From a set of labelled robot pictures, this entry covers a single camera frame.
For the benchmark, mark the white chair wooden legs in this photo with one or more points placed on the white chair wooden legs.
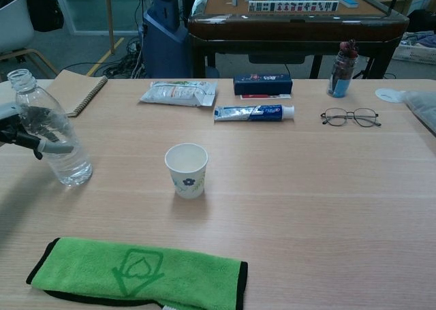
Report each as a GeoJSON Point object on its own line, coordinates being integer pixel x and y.
{"type": "Point", "coordinates": [13, 24]}

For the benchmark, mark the face-up mahjong tile row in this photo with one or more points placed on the face-up mahjong tile row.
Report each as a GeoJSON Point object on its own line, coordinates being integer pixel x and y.
{"type": "Point", "coordinates": [293, 6]}

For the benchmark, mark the thin metal frame eyeglasses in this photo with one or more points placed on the thin metal frame eyeglasses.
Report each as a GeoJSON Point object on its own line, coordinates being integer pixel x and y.
{"type": "Point", "coordinates": [349, 112]}

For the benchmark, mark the white round lid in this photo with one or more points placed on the white round lid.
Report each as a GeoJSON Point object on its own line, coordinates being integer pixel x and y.
{"type": "Point", "coordinates": [386, 94]}

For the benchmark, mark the white plastic wipes packet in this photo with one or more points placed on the white plastic wipes packet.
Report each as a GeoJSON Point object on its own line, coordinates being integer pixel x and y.
{"type": "Point", "coordinates": [173, 93]}

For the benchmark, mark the red and white card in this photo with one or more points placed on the red and white card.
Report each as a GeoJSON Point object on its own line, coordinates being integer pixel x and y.
{"type": "Point", "coordinates": [265, 96]}

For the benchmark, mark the wooden pole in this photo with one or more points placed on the wooden pole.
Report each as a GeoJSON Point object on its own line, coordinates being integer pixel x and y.
{"type": "Point", "coordinates": [109, 17]}

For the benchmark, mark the white plastic basket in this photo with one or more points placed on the white plastic basket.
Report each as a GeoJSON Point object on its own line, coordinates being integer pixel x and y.
{"type": "Point", "coordinates": [413, 52]}

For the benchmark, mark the dark blue rectangular box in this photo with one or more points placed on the dark blue rectangular box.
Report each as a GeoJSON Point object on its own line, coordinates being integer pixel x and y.
{"type": "Point", "coordinates": [262, 84]}

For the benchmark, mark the white paper cup flower print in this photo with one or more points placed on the white paper cup flower print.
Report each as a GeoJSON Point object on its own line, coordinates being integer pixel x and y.
{"type": "Point", "coordinates": [187, 184]}

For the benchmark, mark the dark wooden mahjong table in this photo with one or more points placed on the dark wooden mahjong table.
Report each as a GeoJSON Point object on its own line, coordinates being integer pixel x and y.
{"type": "Point", "coordinates": [293, 27]}

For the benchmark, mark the blue white toothpaste tube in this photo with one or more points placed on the blue white toothpaste tube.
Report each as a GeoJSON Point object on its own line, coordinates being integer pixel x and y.
{"type": "Point", "coordinates": [252, 113]}

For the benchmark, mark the black bag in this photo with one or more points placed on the black bag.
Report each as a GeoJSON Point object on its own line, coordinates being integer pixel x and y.
{"type": "Point", "coordinates": [46, 10]}

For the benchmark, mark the brown spiral notebook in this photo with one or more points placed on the brown spiral notebook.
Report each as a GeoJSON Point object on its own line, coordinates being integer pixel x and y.
{"type": "Point", "coordinates": [78, 92]}

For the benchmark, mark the grey garment in plastic bag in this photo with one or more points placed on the grey garment in plastic bag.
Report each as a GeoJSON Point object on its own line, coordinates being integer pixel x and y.
{"type": "Point", "coordinates": [422, 109]}

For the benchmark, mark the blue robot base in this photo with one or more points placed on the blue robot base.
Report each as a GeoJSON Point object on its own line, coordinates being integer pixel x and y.
{"type": "Point", "coordinates": [163, 51]}

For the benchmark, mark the green microfiber cloth black trim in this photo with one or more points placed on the green microfiber cloth black trim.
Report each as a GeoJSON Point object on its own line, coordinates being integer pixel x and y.
{"type": "Point", "coordinates": [85, 272]}

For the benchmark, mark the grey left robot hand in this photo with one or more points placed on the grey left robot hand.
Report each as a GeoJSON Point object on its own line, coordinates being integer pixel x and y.
{"type": "Point", "coordinates": [13, 133]}

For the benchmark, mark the transparent plastic water bottle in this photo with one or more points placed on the transparent plastic water bottle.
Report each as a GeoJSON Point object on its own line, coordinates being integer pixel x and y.
{"type": "Point", "coordinates": [64, 153]}

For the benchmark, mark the glass jar with dried flowers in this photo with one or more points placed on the glass jar with dried flowers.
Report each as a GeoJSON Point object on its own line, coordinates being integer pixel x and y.
{"type": "Point", "coordinates": [340, 81]}

